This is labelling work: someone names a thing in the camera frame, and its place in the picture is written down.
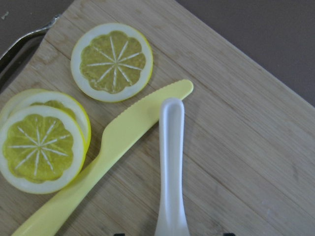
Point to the white ceramic spoon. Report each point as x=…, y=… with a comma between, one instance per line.
x=171, y=217

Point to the yellow plastic knife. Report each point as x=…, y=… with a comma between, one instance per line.
x=117, y=138

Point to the single lemon slice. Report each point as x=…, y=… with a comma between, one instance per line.
x=112, y=62

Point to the top stacked lemon slice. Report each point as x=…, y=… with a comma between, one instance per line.
x=42, y=149

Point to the stacked lemon slice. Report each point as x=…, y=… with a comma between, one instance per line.
x=42, y=149
x=59, y=100

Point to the lower stacked lemon slice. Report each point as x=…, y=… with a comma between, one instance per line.
x=59, y=100

